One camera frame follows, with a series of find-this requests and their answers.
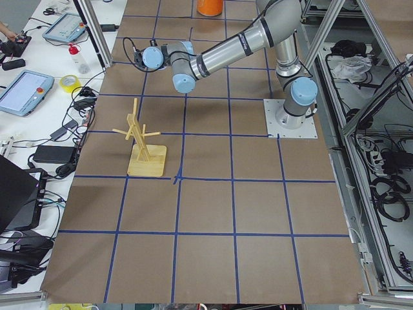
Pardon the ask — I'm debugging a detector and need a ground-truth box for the person hand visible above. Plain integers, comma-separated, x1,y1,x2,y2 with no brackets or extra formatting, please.
0,21,17,41

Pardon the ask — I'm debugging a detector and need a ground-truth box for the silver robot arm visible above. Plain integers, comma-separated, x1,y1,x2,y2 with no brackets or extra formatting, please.
134,0,318,130

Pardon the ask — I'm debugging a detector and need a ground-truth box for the wooden cup tree stand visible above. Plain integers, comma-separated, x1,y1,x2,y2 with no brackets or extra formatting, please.
112,98,167,177

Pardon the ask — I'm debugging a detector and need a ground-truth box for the teach pendant near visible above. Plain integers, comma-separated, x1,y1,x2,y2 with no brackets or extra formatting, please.
1,70,54,116

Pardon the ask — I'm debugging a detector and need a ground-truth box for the teach pendant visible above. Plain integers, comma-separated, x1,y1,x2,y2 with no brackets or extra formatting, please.
1,70,54,116
42,13,85,43

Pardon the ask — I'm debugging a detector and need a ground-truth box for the teach pendant far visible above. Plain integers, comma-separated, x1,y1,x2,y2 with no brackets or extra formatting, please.
42,13,85,43

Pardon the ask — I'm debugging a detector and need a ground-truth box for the red-capped squeeze bottle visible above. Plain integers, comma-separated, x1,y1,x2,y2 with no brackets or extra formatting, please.
68,43,90,74

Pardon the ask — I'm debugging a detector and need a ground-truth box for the yellow tape roll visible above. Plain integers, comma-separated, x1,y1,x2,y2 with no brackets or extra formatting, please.
59,74,82,93

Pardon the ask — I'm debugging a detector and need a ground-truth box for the black power adapter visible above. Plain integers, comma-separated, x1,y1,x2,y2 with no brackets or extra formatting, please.
33,145,75,164

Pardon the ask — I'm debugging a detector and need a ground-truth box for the black laptop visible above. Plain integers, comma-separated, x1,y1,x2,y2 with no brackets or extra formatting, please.
1,157,46,233

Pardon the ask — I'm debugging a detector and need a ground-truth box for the orange can-shaped container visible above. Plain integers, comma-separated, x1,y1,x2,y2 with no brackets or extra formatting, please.
196,0,223,17

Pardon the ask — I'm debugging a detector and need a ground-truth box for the crumpled white cloth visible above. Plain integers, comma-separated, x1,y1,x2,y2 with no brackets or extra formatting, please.
332,56,372,83

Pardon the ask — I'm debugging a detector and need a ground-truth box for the aluminium frame post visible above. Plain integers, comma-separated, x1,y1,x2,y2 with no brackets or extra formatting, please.
73,0,112,69

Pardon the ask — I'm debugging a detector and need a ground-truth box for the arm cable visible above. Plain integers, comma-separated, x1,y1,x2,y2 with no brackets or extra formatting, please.
123,37,156,72

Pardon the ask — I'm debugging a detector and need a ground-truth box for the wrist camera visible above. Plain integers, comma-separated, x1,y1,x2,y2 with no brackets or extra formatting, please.
134,49,146,70

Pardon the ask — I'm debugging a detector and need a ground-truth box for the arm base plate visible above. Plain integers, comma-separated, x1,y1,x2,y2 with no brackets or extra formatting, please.
263,99,318,139

